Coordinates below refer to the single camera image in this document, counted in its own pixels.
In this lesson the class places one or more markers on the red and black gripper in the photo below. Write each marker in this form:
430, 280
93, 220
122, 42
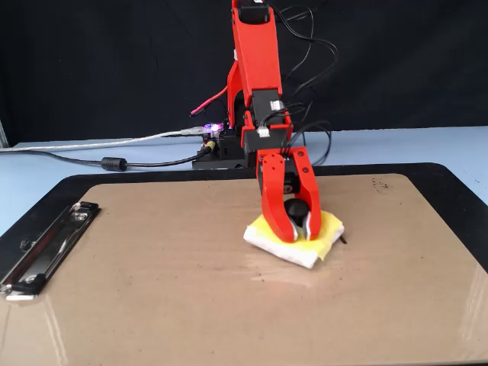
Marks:
290, 179

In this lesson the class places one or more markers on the yellow sponge with black knob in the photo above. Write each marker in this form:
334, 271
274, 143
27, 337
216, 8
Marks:
282, 251

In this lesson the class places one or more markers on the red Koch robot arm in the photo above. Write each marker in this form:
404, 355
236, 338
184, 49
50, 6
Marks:
255, 57

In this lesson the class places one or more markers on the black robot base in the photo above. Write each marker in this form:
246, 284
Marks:
228, 152

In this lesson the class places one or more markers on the controller board with purple LED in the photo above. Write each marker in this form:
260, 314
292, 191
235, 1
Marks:
211, 130

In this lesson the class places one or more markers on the black mat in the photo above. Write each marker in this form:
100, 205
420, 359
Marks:
381, 169

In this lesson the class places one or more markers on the brown clipboard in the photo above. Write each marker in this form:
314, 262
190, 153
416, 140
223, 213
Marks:
190, 305

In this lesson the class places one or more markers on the silver metal clipboard clip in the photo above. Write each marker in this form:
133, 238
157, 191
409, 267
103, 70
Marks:
45, 248

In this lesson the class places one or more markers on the black cloth backdrop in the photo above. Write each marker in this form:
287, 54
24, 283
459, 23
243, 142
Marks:
76, 57

